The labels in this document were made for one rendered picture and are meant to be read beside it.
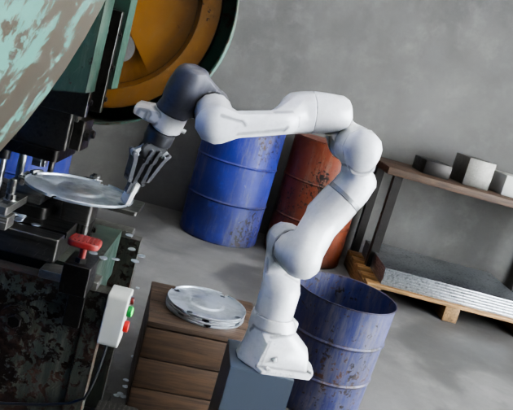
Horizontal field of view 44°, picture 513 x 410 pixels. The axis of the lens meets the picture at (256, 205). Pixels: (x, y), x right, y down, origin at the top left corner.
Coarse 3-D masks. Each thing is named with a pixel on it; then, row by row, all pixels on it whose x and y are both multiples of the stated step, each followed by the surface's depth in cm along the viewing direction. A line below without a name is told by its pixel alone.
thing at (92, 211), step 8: (136, 200) 181; (64, 208) 170; (72, 208) 170; (80, 208) 170; (88, 208) 170; (96, 208) 176; (104, 208) 168; (112, 208) 168; (120, 208) 168; (128, 208) 170; (136, 208) 172; (64, 216) 170; (72, 216) 170; (80, 216) 170; (88, 216) 170; (80, 224) 171; (88, 224) 171; (80, 232) 171; (88, 232) 172
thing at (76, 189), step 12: (24, 180) 166; (36, 180) 171; (48, 180) 175; (60, 180) 179; (72, 180) 183; (84, 180) 186; (48, 192) 163; (60, 192) 166; (72, 192) 168; (84, 192) 170; (96, 192) 174; (108, 192) 180; (120, 192) 184; (84, 204) 160; (96, 204) 164; (108, 204) 168
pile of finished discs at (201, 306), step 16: (176, 288) 237; (192, 288) 242; (176, 304) 222; (192, 304) 226; (208, 304) 228; (224, 304) 234; (240, 304) 238; (192, 320) 217; (208, 320) 217; (224, 320) 220; (240, 320) 225
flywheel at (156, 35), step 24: (144, 0) 199; (168, 0) 199; (192, 0) 199; (216, 0) 196; (144, 24) 200; (168, 24) 200; (192, 24) 200; (216, 24) 197; (144, 48) 202; (168, 48) 202; (192, 48) 198; (144, 72) 203; (168, 72) 200; (120, 96) 201; (144, 96) 201
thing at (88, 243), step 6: (72, 234) 143; (78, 234) 144; (72, 240) 140; (78, 240) 140; (84, 240) 141; (90, 240) 143; (96, 240) 144; (78, 246) 140; (84, 246) 140; (90, 246) 140; (96, 246) 140; (84, 252) 142; (84, 258) 143
